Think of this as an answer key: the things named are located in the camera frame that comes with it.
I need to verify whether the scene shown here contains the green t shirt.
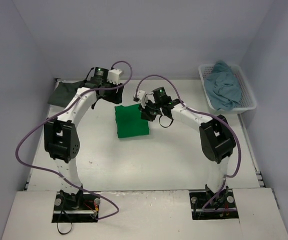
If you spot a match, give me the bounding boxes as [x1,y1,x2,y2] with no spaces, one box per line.
[115,104,150,139]

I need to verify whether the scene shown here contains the grey t shirt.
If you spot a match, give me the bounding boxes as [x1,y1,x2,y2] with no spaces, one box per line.
[48,81,84,108]

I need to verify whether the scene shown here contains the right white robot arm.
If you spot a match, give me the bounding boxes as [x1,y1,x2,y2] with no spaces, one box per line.
[134,87,236,212]

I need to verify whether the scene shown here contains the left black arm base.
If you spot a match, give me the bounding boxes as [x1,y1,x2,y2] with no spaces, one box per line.
[52,191,101,236]

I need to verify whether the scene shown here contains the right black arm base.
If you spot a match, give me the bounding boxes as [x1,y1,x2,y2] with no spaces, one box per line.
[189,189,239,221]

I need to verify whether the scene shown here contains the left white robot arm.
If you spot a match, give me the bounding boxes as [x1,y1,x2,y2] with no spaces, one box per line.
[44,67,123,210]

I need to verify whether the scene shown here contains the teal cloth in basket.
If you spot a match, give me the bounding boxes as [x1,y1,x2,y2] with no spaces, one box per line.
[204,60,241,111]

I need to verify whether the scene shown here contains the white plastic basket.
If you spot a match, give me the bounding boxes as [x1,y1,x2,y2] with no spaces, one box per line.
[198,63,257,115]

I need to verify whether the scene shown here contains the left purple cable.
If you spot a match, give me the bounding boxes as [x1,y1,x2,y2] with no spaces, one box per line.
[15,60,134,221]

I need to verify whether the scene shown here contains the purple cable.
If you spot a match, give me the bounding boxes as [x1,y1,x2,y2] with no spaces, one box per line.
[136,74,242,213]
[15,60,134,221]

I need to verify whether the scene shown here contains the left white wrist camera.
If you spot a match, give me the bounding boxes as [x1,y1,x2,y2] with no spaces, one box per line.
[107,68,124,85]

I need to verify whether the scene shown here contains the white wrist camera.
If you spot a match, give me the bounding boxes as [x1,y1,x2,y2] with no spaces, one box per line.
[107,68,124,85]
[133,90,148,108]

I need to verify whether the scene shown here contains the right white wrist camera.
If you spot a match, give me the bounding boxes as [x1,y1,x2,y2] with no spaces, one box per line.
[133,90,148,108]

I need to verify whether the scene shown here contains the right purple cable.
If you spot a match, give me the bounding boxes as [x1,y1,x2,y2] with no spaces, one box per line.
[136,74,242,213]

